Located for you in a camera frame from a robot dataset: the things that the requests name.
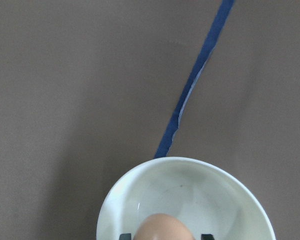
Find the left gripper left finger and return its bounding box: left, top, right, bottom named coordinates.
left=119, top=233, right=132, bottom=240

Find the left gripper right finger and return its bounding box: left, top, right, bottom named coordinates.
left=201, top=234, right=214, bottom=240

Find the brown egg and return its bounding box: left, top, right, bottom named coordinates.
left=133, top=213, right=195, bottom=240

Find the white ceramic bowl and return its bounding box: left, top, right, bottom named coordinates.
left=96, top=157, right=276, bottom=240

